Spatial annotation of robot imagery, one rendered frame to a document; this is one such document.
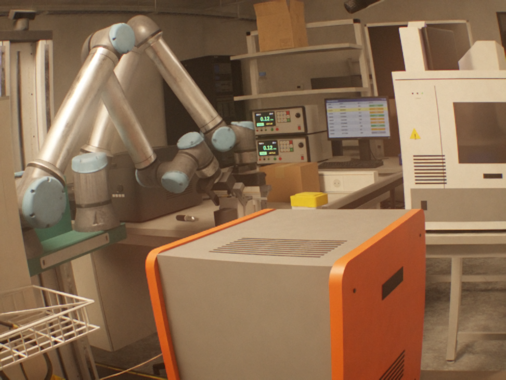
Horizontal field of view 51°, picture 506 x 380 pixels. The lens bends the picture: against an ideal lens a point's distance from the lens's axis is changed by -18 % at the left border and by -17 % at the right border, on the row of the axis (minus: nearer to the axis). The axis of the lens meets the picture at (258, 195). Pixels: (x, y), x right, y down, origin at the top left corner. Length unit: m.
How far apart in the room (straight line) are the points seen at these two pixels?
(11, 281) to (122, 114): 1.23
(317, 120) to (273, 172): 1.64
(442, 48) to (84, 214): 1.46
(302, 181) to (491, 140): 1.23
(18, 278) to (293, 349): 0.48
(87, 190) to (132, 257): 1.11
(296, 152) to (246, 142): 1.95
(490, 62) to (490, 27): 4.27
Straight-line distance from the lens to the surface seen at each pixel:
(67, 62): 6.34
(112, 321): 3.15
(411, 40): 2.16
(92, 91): 1.85
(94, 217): 2.19
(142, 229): 2.62
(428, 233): 2.02
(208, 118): 2.29
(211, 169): 2.26
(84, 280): 3.12
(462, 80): 1.91
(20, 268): 1.04
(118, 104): 2.13
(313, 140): 4.42
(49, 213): 1.70
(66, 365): 2.39
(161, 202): 2.83
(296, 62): 7.45
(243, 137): 2.46
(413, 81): 1.95
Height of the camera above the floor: 1.36
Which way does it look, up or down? 8 degrees down
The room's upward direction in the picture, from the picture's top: 6 degrees counter-clockwise
